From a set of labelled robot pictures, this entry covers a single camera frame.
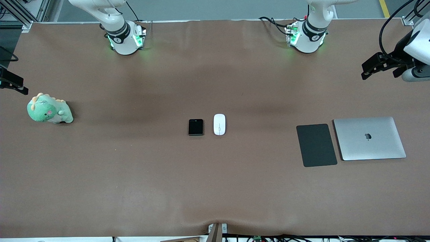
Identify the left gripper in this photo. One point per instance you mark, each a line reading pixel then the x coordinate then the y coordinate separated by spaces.
pixel 399 52

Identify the white computer mouse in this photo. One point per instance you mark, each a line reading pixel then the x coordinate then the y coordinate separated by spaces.
pixel 219 124

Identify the black flip phone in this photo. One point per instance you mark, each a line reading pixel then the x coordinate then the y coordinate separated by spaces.
pixel 196 127

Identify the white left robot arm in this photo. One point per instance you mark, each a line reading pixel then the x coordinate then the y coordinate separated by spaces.
pixel 307 43

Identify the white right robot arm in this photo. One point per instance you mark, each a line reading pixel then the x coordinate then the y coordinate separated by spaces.
pixel 124 43

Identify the black mouse pad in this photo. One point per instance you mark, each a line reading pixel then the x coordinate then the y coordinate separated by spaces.
pixel 316 145

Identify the green dinosaur plush toy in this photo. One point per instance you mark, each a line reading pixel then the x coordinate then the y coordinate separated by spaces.
pixel 47 109

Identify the silver laptop with apple logo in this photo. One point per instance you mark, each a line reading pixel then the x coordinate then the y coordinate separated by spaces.
pixel 369 138

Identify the brown table cover sheet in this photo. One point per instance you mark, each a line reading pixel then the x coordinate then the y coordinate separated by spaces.
pixel 215 185

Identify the small green circuit board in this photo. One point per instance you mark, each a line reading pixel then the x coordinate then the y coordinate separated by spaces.
pixel 257 238

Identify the metal table edge bracket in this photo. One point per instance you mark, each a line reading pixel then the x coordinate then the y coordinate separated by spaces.
pixel 224 228

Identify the brown post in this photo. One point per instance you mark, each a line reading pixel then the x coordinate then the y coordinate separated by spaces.
pixel 215 235

